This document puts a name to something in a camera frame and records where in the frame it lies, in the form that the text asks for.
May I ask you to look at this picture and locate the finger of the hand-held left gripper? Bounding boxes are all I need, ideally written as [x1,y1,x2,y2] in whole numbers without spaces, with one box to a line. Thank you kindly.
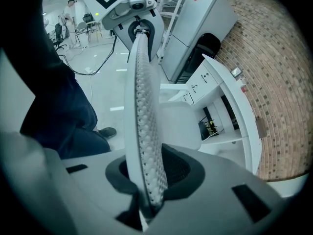
[137,8,165,62]
[111,18,135,53]

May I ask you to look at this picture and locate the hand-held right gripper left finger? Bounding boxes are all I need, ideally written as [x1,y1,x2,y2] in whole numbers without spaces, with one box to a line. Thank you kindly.
[0,130,147,235]

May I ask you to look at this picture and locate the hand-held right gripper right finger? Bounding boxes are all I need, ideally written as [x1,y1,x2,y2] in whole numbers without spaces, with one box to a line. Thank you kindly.
[146,142,291,235]

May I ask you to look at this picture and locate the light grey side chair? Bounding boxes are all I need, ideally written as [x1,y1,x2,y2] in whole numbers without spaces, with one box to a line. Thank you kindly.
[74,21,90,43]

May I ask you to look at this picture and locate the black office chair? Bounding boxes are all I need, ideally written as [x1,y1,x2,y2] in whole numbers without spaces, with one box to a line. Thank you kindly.
[53,23,67,50]

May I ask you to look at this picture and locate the white desk with drawers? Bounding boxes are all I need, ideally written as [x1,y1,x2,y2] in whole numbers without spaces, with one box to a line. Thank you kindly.
[168,53,263,176]

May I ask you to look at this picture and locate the white metal shelving rack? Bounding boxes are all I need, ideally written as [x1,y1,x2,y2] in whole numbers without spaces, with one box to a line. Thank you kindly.
[146,0,190,65]

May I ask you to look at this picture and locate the light table thin legs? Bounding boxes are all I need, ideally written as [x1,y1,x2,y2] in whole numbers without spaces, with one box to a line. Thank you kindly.
[84,19,104,43]

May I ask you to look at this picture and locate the silver refrigerator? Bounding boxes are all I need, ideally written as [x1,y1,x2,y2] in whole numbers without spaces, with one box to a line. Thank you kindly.
[161,0,240,83]

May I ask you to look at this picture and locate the person's left black shoe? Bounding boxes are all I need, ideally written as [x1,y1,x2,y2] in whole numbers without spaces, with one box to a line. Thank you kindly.
[97,127,117,140]

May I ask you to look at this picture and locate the person's black clothed body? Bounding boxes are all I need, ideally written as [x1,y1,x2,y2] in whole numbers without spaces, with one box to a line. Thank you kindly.
[3,0,111,160]

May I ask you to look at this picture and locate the brown box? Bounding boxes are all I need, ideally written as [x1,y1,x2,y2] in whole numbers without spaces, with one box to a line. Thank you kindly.
[255,117,268,139]

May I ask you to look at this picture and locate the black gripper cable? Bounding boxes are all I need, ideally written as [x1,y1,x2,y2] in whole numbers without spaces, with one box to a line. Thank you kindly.
[58,34,118,76]

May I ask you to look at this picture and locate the white cable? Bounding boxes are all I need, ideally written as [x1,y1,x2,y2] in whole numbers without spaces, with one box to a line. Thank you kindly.
[207,128,224,140]

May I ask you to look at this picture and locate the black yellow wire basket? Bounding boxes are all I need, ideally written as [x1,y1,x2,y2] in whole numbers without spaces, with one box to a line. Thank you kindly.
[206,117,219,133]

